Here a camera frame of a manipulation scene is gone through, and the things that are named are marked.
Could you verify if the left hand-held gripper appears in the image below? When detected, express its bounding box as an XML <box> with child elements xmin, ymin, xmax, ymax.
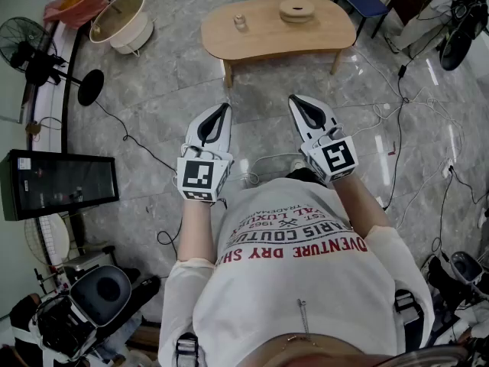
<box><xmin>176</xmin><ymin>102</ymin><xmax>235</xmax><ymax>204</ymax></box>

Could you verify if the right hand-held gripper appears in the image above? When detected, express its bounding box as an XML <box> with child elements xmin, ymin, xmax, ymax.
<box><xmin>288</xmin><ymin>93</ymin><xmax>360</xmax><ymax>185</ymax></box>

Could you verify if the person's left forearm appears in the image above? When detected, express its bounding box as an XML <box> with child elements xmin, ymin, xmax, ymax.
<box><xmin>176</xmin><ymin>198</ymin><xmax>215</xmax><ymax>264</ymax></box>

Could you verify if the person's right forearm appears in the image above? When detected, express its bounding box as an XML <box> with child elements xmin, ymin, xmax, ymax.
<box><xmin>329</xmin><ymin>173</ymin><xmax>391</xmax><ymax>241</ymax></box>

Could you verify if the wooden coffee table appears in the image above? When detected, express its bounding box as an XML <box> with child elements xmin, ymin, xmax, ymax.
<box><xmin>200</xmin><ymin>0</ymin><xmax>358</xmax><ymax>89</ymax></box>

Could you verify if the round woven basket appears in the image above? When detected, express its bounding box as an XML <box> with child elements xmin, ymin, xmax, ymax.
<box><xmin>278</xmin><ymin>0</ymin><xmax>316</xmax><ymax>24</ymax></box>

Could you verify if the blue chair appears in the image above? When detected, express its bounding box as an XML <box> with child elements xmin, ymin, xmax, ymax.
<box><xmin>331</xmin><ymin>0</ymin><xmax>391</xmax><ymax>41</ymax></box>

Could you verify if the white round side table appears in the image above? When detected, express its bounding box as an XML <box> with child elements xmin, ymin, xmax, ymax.
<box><xmin>89</xmin><ymin>0</ymin><xmax>157</xmax><ymax>57</ymax></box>

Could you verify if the black glass display box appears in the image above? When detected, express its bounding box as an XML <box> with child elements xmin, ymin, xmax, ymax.
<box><xmin>0</xmin><ymin>148</ymin><xmax>121</xmax><ymax>222</ymax></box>

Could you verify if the person's white printed shirt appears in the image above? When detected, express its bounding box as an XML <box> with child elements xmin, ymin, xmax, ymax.
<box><xmin>157</xmin><ymin>177</ymin><xmax>435</xmax><ymax>367</ymax></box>

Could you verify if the black round device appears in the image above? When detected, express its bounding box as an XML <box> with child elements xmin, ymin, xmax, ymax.
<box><xmin>438</xmin><ymin>0</ymin><xmax>489</xmax><ymax>72</ymax></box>

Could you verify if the pink chair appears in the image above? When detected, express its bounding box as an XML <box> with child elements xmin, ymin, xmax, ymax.
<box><xmin>42</xmin><ymin>0</ymin><xmax>111</xmax><ymax>31</ymax></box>

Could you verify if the black and white helmet device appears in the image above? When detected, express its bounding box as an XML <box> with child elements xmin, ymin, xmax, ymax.
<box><xmin>33</xmin><ymin>264</ymin><xmax>133</xmax><ymax>359</ymax></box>

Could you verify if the black standing fan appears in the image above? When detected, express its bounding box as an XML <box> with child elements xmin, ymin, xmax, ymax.
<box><xmin>0</xmin><ymin>16</ymin><xmax>105</xmax><ymax>108</ymax></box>

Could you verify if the grey bowl-shaped device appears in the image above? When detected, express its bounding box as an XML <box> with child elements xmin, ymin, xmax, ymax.
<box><xmin>449</xmin><ymin>251</ymin><xmax>485</xmax><ymax>284</ymax></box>

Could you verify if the black fan cable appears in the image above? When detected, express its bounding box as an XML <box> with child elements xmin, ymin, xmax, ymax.
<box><xmin>94</xmin><ymin>100</ymin><xmax>179</xmax><ymax>176</ymax></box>

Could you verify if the long black power cable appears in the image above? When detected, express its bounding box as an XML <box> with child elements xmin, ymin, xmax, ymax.
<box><xmin>381</xmin><ymin>63</ymin><xmax>410</xmax><ymax>212</ymax></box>

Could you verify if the white wire grid rack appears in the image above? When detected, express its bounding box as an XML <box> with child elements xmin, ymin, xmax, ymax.
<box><xmin>24</xmin><ymin>213</ymin><xmax>72</xmax><ymax>268</ymax></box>

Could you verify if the silver neck chain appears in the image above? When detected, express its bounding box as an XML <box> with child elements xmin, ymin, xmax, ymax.
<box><xmin>296</xmin><ymin>298</ymin><xmax>311</xmax><ymax>344</ymax></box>

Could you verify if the grey harness strap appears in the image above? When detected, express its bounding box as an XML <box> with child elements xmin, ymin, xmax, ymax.
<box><xmin>392</xmin><ymin>288</ymin><xmax>424</xmax><ymax>325</ymax></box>
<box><xmin>174</xmin><ymin>332</ymin><xmax>200</xmax><ymax>367</ymax></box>

